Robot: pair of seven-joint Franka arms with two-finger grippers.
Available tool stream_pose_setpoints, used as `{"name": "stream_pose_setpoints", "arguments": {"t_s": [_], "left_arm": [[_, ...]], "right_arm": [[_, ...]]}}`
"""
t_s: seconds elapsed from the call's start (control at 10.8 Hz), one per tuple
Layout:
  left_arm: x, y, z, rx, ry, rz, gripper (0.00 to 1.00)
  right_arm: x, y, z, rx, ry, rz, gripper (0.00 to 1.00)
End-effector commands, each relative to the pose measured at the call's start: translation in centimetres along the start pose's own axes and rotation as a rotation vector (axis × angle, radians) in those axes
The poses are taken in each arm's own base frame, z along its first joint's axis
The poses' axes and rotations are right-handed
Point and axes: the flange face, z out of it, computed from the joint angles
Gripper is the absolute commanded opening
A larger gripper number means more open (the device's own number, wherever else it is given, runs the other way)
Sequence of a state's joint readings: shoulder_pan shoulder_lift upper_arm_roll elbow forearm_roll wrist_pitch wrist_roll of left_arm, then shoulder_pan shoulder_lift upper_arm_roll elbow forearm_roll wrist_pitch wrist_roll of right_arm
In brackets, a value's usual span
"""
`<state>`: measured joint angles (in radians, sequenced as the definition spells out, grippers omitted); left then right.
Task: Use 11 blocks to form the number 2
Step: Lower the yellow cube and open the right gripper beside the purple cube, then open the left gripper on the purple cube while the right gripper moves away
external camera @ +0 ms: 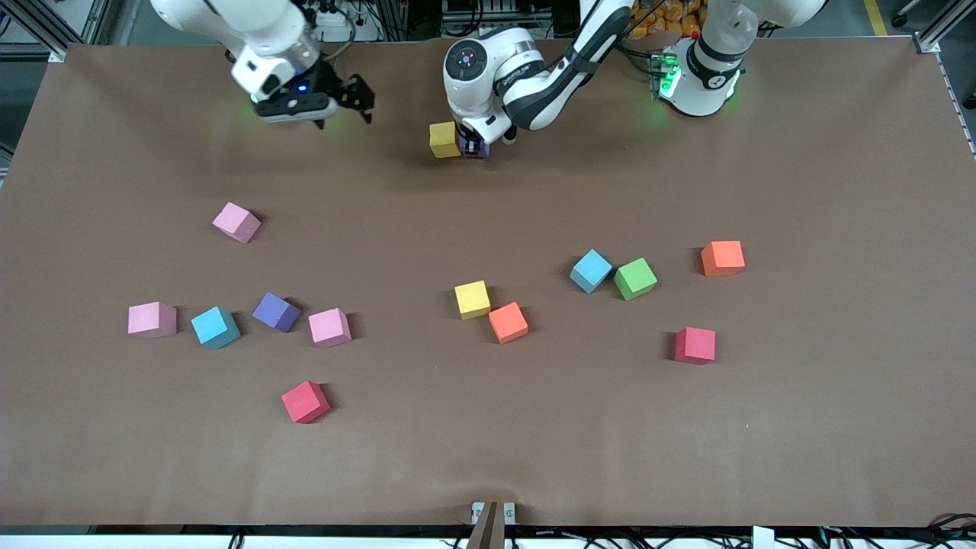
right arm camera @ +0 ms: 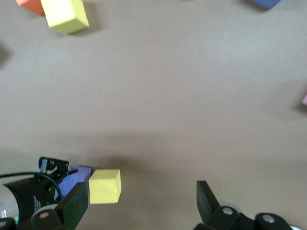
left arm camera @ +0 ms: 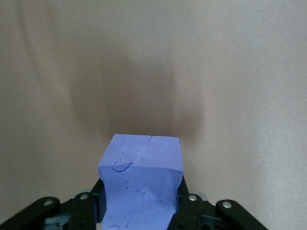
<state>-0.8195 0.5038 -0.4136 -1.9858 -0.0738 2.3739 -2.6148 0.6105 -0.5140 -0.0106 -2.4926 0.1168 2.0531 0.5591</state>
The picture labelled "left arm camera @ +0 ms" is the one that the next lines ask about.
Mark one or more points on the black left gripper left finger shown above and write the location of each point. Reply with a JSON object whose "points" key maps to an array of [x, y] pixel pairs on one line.
{"points": [[74, 213]]}

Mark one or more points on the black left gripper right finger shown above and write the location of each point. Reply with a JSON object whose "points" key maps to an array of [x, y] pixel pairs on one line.
{"points": [[194, 213]]}

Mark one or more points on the purple foam cube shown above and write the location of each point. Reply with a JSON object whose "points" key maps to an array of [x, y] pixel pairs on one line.
{"points": [[141, 191]]}

